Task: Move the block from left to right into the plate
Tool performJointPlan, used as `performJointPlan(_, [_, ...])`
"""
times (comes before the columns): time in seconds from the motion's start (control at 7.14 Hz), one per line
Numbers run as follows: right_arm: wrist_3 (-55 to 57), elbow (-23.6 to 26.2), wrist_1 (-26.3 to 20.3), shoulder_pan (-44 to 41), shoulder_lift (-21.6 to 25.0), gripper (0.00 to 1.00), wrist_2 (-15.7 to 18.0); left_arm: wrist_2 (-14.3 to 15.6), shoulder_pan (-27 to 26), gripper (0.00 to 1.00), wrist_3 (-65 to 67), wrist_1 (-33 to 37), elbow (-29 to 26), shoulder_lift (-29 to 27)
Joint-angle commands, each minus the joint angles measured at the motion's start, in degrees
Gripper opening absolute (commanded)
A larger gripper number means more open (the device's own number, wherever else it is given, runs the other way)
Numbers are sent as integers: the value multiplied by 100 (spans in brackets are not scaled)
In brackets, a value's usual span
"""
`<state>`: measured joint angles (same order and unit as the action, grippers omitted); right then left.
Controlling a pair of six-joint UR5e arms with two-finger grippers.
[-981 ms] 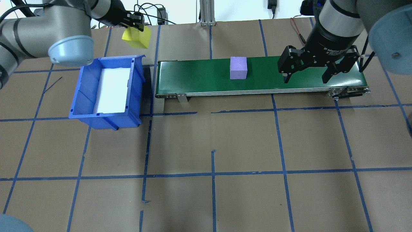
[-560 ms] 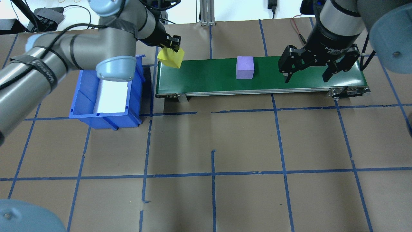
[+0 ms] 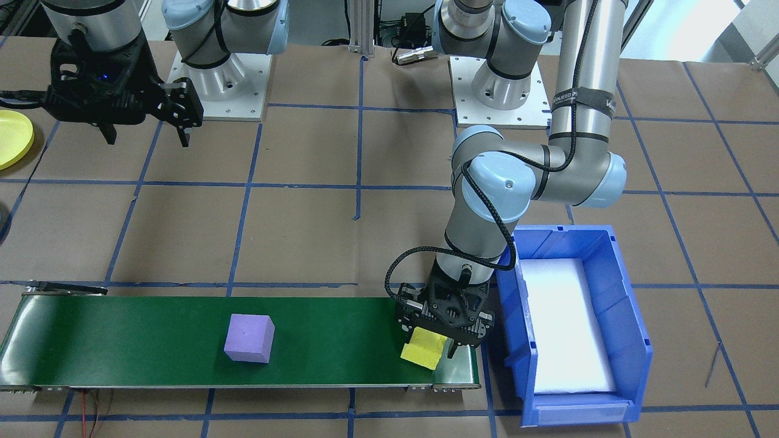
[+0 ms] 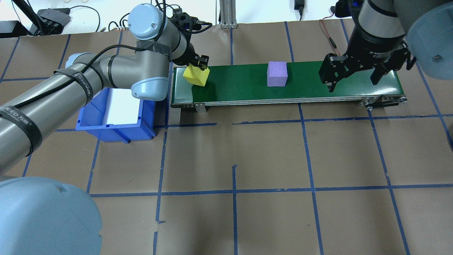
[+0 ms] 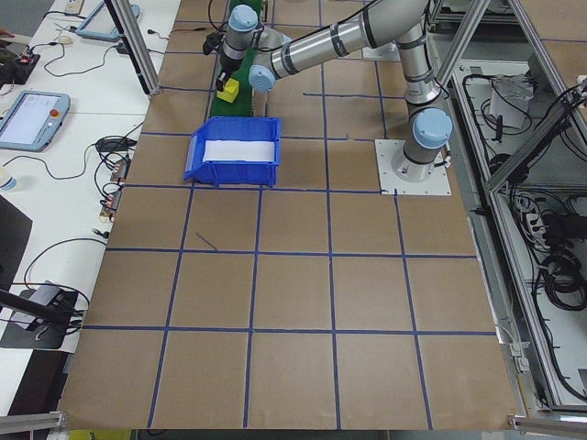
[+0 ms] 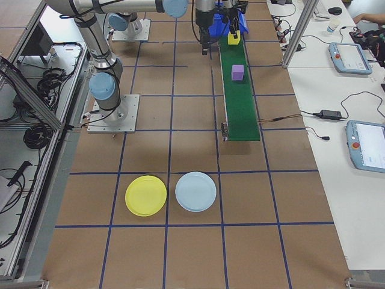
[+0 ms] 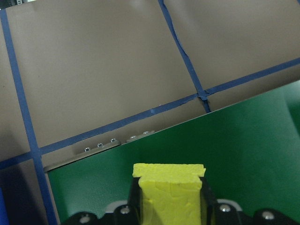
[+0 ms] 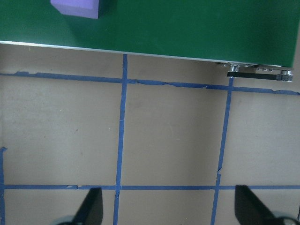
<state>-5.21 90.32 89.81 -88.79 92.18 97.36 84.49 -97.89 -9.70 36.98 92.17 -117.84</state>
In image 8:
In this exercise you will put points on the purple foam block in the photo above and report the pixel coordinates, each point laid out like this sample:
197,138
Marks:
75,5

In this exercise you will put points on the green conveyor belt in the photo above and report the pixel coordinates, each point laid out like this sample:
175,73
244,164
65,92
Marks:
164,28

